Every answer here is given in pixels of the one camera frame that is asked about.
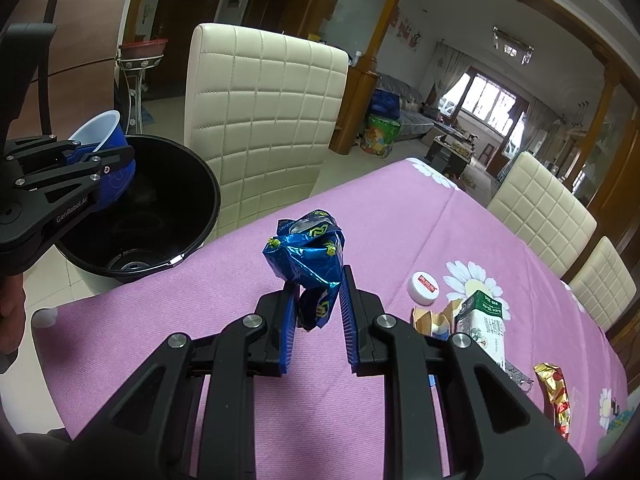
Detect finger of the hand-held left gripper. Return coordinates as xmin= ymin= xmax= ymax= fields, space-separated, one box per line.
xmin=4 ymin=135 xmax=115 ymax=168
xmin=14 ymin=146 xmax=137 ymax=211

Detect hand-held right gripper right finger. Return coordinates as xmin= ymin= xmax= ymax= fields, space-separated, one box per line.
xmin=339 ymin=264 xmax=586 ymax=480

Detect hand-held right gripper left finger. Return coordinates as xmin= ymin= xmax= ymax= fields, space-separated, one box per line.
xmin=60 ymin=282 xmax=302 ymax=480

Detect blue paper bowl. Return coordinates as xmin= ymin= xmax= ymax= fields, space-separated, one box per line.
xmin=67 ymin=110 xmax=137 ymax=213

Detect black trash bin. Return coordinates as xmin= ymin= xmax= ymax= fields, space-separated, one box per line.
xmin=54 ymin=135 xmax=222 ymax=283

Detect blue foil wrapper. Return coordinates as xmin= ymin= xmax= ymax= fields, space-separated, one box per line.
xmin=262 ymin=208 xmax=346 ymax=332

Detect blue and yellow box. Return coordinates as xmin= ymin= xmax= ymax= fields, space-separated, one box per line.
xmin=411 ymin=299 xmax=466 ymax=341

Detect white lid with red label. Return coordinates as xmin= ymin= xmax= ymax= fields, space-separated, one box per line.
xmin=406 ymin=271 xmax=441 ymax=306

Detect white and green milk carton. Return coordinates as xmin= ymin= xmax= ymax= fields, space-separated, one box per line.
xmin=452 ymin=290 xmax=508 ymax=371

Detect silver wrapper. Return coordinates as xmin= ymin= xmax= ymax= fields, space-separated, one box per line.
xmin=502 ymin=360 xmax=535 ymax=391

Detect gold and red checkered wrapper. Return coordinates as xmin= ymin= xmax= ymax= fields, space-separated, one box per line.
xmin=533 ymin=362 xmax=572 ymax=442

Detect person's left hand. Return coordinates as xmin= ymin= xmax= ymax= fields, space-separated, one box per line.
xmin=0 ymin=276 xmax=27 ymax=361

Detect metal plant stand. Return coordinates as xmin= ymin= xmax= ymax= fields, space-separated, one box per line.
xmin=115 ymin=57 xmax=168 ymax=136

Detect pink daisy print tablecloth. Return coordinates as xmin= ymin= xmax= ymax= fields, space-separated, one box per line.
xmin=30 ymin=157 xmax=631 ymax=480

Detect red flower pot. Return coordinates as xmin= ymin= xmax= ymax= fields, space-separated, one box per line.
xmin=118 ymin=37 xmax=169 ymax=64

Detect cream quilted dining chair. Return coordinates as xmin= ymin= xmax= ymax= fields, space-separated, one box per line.
xmin=183 ymin=22 xmax=349 ymax=241
xmin=567 ymin=236 xmax=637 ymax=333
xmin=486 ymin=151 xmax=598 ymax=281

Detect dark wooden door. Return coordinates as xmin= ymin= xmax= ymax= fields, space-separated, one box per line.
xmin=242 ymin=0 xmax=301 ymax=36
xmin=150 ymin=0 xmax=228 ymax=96

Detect colourful printed bag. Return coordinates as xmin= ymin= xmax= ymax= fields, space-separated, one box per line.
xmin=361 ymin=112 xmax=402 ymax=159

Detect dark coffee table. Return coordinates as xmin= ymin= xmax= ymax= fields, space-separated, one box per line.
xmin=425 ymin=135 xmax=473 ymax=178

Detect blue bag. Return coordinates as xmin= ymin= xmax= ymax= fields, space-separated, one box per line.
xmin=370 ymin=89 xmax=401 ymax=121

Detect grey sofa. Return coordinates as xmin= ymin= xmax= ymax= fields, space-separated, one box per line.
xmin=377 ymin=74 xmax=436 ymax=141

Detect barred window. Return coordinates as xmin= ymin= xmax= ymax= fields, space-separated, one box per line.
xmin=460 ymin=72 xmax=531 ymax=136

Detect patterned curtain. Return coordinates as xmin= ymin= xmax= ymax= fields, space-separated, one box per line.
xmin=520 ymin=95 xmax=551 ymax=156
xmin=425 ymin=42 xmax=473 ymax=111

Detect ceiling lamp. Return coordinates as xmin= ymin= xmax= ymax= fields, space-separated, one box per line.
xmin=492 ymin=26 xmax=535 ymax=65

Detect wall pictures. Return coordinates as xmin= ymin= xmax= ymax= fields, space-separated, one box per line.
xmin=392 ymin=12 xmax=421 ymax=51

